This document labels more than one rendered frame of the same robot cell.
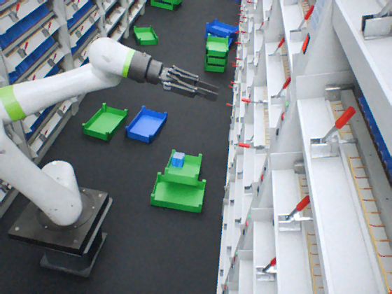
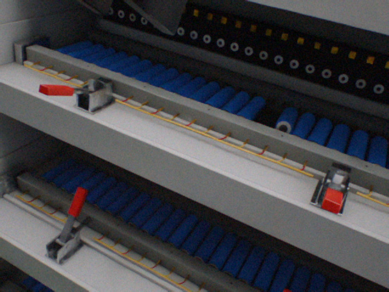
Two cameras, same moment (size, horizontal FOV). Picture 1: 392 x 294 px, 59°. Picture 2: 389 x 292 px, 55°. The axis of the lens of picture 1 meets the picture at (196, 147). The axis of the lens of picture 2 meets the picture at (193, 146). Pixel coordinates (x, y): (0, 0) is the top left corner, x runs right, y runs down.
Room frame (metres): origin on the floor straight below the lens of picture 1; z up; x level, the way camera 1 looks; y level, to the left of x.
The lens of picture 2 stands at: (0.89, 0.13, 1.00)
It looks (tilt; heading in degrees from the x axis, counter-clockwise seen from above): 15 degrees down; 288
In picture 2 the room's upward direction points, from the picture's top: 16 degrees clockwise
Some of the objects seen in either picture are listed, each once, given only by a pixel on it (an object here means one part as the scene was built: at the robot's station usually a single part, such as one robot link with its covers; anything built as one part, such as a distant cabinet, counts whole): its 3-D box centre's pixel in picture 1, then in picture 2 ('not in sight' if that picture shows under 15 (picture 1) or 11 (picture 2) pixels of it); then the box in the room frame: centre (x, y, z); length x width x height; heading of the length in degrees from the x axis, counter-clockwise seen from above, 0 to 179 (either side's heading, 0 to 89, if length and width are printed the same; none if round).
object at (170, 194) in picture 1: (178, 192); not in sight; (1.39, 0.06, 0.04); 0.30 x 0.20 x 0.08; 88
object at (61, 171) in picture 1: (60, 186); not in sight; (0.93, 0.54, 0.50); 0.16 x 0.13 x 0.19; 30
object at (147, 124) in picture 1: (146, 124); not in sight; (2.00, 0.38, 0.04); 0.30 x 0.20 x 0.08; 167
